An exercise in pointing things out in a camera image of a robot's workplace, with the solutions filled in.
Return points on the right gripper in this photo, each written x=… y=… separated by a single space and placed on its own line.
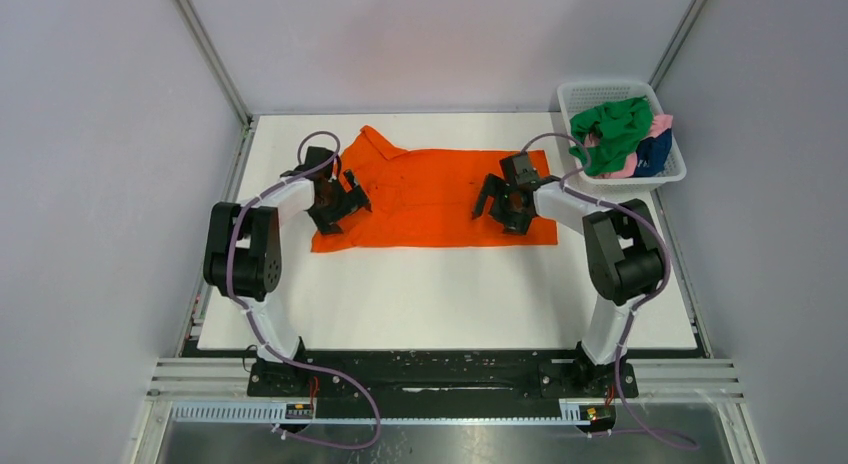
x=497 y=186

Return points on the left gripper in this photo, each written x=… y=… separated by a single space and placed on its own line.
x=327 y=220

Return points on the orange t-shirt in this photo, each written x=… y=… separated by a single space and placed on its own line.
x=423 y=199

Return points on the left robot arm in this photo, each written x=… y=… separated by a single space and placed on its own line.
x=243 y=257

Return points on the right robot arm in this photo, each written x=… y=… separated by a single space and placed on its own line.
x=627 y=260

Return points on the white plastic basket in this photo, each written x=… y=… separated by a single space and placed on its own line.
x=576 y=97

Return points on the green t-shirt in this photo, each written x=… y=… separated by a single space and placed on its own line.
x=611 y=133

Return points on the navy blue t-shirt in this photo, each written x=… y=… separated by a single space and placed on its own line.
x=652 y=153

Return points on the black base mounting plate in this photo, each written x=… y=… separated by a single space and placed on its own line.
x=440 y=384

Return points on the white cable duct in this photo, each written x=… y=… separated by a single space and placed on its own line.
x=565 y=414

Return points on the aluminium frame rail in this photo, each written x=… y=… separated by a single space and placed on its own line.
x=662 y=380

